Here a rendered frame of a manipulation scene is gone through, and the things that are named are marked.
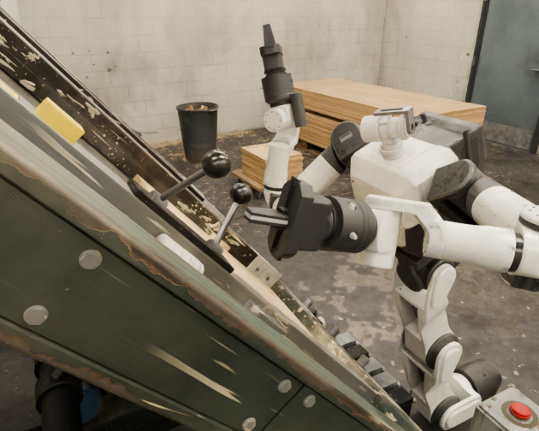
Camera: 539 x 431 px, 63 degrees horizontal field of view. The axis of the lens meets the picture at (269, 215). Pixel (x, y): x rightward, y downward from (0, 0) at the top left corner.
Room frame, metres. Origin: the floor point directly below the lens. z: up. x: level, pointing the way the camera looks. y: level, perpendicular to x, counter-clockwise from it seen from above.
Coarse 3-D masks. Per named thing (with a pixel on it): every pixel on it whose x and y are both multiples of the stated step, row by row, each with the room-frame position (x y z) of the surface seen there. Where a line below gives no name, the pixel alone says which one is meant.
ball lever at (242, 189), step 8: (240, 184) 0.66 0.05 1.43; (232, 192) 0.65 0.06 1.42; (240, 192) 0.65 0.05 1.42; (248, 192) 0.65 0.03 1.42; (232, 200) 0.65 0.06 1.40; (240, 200) 0.64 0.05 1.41; (248, 200) 0.65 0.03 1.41; (232, 208) 0.64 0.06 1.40; (232, 216) 0.63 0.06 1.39; (224, 224) 0.61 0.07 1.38; (224, 232) 0.60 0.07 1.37; (208, 240) 0.59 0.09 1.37; (216, 240) 0.59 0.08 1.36; (216, 248) 0.58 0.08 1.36
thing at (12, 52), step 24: (0, 24) 0.89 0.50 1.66; (0, 48) 0.89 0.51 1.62; (24, 48) 0.91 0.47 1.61; (24, 72) 0.90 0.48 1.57; (48, 72) 0.92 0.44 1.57; (48, 96) 0.92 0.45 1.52; (72, 96) 0.94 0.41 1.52; (96, 120) 0.96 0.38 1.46; (96, 144) 0.95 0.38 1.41; (120, 144) 0.98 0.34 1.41; (144, 168) 1.00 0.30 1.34; (192, 216) 1.05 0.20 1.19; (216, 216) 1.08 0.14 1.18; (240, 240) 1.11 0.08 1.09; (264, 264) 1.14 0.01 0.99
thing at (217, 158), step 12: (204, 156) 0.53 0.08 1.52; (216, 156) 0.52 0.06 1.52; (228, 156) 0.53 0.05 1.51; (204, 168) 0.52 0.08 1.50; (216, 168) 0.52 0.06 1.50; (228, 168) 0.53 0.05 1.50; (192, 180) 0.54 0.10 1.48; (156, 192) 0.55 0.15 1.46; (168, 192) 0.54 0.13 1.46; (168, 204) 0.55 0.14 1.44
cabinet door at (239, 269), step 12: (144, 180) 0.98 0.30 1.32; (180, 216) 0.94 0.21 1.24; (192, 228) 0.94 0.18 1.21; (240, 264) 1.06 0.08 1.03; (240, 276) 0.86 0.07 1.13; (252, 276) 1.05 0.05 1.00; (264, 288) 1.04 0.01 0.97; (276, 300) 1.02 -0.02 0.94; (288, 312) 0.97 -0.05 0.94; (300, 324) 0.94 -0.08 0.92; (312, 336) 0.92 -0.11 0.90
